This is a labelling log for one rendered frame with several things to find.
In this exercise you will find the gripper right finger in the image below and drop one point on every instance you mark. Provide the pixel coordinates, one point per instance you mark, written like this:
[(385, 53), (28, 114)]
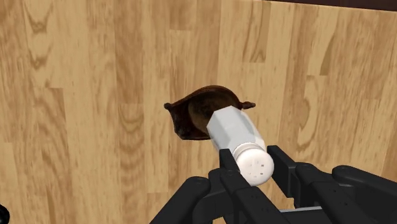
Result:
[(328, 192)]

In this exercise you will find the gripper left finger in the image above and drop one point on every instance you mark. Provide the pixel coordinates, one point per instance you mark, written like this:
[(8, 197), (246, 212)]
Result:
[(248, 201)]

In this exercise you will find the white salt shaker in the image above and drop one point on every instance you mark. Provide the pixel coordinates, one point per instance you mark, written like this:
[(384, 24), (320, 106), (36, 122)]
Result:
[(235, 130)]

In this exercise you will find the dark brown bowl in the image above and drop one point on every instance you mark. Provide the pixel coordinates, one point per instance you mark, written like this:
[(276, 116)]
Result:
[(192, 114)]

